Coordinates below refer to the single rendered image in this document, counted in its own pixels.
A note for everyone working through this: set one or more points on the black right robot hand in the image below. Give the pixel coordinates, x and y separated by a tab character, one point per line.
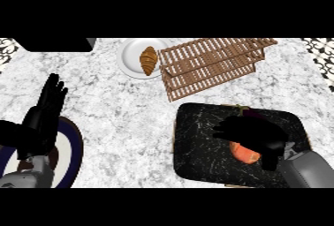
255	132

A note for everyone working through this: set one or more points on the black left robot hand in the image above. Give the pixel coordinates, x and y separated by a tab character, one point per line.
46	111

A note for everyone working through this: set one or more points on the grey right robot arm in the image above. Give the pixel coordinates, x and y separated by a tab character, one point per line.
306	169

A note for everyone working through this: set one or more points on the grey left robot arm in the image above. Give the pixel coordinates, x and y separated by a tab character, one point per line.
30	173

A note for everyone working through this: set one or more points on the black marbled tray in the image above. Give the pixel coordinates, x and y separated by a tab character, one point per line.
204	147

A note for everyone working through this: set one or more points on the brown wooden tiered shelf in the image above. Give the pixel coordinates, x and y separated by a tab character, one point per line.
209	66

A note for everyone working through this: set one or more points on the dark purple eggplant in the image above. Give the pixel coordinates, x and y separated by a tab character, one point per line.
250	111

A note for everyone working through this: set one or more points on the blue rimmed white plate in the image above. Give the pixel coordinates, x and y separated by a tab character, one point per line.
67	153

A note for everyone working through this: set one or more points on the black appliance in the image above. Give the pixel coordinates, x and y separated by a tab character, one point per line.
57	44

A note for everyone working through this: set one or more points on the brown croissant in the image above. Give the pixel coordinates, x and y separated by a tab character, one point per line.
148	60

